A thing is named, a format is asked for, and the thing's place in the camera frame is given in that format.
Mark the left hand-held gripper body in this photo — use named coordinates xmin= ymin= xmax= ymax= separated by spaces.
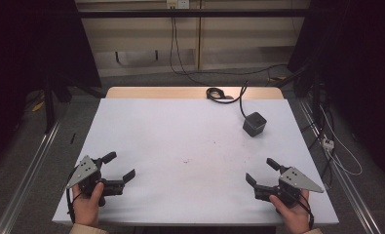
xmin=65 ymin=155 xmax=127 ymax=208

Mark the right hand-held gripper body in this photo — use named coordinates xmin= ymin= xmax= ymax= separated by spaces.
xmin=253 ymin=166 xmax=325 ymax=209

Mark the person's right hand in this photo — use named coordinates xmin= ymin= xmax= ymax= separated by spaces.
xmin=268 ymin=189 xmax=312 ymax=234

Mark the person's left hand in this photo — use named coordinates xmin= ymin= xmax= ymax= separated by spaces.
xmin=71 ymin=181 xmax=105 ymax=228

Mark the black cube power adapter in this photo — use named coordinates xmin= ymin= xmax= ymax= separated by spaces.
xmin=242 ymin=111 xmax=268 ymax=138

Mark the white power strip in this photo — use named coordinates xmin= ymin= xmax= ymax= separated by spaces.
xmin=321 ymin=136 xmax=336 ymax=153

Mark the person's left beige sleeve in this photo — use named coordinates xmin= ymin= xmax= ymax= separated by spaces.
xmin=68 ymin=222 xmax=110 ymax=234

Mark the white table cover sheet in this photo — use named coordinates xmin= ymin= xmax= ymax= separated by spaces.
xmin=52 ymin=97 xmax=340 ymax=227

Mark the black metal stand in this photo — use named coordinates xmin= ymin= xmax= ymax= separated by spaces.
xmin=42 ymin=76 xmax=58 ymax=135

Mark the yellow floor tape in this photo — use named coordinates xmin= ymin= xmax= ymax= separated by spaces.
xmin=31 ymin=99 xmax=47 ymax=113

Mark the black curtain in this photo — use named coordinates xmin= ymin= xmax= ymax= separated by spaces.
xmin=287 ymin=0 xmax=385 ymax=186
xmin=0 ymin=0 xmax=102 ymax=174

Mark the black horizontal bar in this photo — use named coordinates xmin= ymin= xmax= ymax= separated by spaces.
xmin=77 ymin=8 xmax=312 ymax=19

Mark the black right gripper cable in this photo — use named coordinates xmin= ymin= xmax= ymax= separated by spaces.
xmin=286 ymin=186 xmax=315 ymax=230

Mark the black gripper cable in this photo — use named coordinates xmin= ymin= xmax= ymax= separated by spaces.
xmin=286 ymin=186 xmax=315 ymax=230
xmin=64 ymin=169 xmax=85 ymax=224

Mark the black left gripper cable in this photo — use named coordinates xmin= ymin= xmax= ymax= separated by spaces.
xmin=64 ymin=169 xmax=85 ymax=224

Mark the aluminium floor rail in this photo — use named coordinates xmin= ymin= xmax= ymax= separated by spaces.
xmin=297 ymin=97 xmax=383 ymax=234
xmin=0 ymin=119 xmax=63 ymax=234

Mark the white floor cable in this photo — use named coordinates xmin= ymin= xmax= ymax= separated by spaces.
xmin=319 ymin=104 xmax=364 ymax=177

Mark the coiled black adapter cable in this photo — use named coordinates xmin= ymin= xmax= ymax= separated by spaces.
xmin=206 ymin=80 xmax=250 ymax=120

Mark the black wall cable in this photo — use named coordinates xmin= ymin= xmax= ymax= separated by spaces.
xmin=169 ymin=16 xmax=289 ymax=86

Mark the white wall socket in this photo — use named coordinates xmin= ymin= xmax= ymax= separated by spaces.
xmin=166 ymin=0 xmax=191 ymax=10

